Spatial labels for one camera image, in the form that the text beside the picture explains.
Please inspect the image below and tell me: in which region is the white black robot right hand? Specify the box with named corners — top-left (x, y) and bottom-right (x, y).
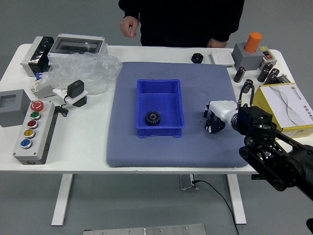
top-left (203, 100), bottom-right (238, 134)

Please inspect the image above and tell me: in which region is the big black gear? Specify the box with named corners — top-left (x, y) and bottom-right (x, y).
top-left (144, 110), bottom-right (163, 127)

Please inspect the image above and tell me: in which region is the black hex nut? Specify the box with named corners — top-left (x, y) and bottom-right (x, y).
top-left (191, 52), bottom-right (204, 64)

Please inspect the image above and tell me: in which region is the blue plastic box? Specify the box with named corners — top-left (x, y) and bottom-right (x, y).
top-left (135, 78), bottom-right (185, 139)

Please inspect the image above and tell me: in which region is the yellow white cardboard box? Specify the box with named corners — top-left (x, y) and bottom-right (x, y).
top-left (251, 83), bottom-right (313, 139)

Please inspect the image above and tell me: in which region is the grey distribution box clear cover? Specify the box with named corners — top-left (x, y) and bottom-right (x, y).
top-left (47, 33), bottom-right (109, 59)

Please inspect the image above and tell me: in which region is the grey five-button control box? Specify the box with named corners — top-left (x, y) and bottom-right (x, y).
top-left (12, 99), bottom-right (58, 165)

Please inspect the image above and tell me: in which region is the blue-grey table mat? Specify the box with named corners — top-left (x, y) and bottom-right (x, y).
top-left (106, 61), bottom-right (249, 169)

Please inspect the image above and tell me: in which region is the grey block with hole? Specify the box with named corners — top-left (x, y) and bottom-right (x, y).
top-left (231, 42), bottom-right (265, 71)

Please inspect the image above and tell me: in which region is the person's left hand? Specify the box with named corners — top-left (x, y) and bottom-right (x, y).
top-left (207, 38), bottom-right (228, 48)

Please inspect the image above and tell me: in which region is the person's hand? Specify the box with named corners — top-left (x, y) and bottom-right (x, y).
top-left (207, 38), bottom-right (228, 48)
top-left (119, 16), bottom-right (140, 39)

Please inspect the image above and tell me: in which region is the small black electronic component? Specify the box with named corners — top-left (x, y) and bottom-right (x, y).
top-left (276, 74), bottom-right (291, 85)

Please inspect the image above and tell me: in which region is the orange cylinder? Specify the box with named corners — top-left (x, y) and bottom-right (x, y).
top-left (244, 31), bottom-right (263, 53)

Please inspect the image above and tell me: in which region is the grey under-table power unit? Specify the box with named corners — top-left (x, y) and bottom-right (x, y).
top-left (178, 174), bottom-right (199, 191)

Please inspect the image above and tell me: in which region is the white table leg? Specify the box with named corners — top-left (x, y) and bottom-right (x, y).
top-left (226, 174), bottom-right (247, 225)
top-left (50, 173), bottom-right (74, 226)

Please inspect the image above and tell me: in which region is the person's right hand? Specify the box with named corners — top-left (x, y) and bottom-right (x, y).
top-left (119, 16), bottom-right (140, 39)

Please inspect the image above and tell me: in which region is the silver metal plate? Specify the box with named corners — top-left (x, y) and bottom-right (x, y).
top-left (83, 223), bottom-right (206, 235)

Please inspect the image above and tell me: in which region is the clear plastic bag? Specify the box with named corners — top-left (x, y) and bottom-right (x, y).
top-left (36, 52), bottom-right (123, 96)

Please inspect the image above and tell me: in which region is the black power adapter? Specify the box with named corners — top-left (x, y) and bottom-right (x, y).
top-left (66, 79), bottom-right (85, 99)

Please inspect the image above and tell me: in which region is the white circuit breaker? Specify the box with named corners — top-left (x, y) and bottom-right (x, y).
top-left (30, 72), bottom-right (56, 99)

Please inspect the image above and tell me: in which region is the grey hollow square block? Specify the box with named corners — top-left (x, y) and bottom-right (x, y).
top-left (0, 89), bottom-right (31, 128)

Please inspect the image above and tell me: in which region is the white wall switch plate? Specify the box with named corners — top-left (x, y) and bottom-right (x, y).
top-left (210, 50), bottom-right (234, 67)

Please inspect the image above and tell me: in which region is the white switch box red button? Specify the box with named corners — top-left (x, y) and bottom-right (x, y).
top-left (258, 46), bottom-right (276, 68)

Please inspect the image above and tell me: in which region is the black floor cable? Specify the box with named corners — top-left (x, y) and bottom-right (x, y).
top-left (192, 180), bottom-right (240, 235)

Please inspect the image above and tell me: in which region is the black adapter cord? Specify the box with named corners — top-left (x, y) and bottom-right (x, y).
top-left (55, 94), bottom-right (70, 118)

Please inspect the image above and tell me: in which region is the white black enclosure box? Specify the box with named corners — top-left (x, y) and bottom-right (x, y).
top-left (20, 36), bottom-right (55, 77)

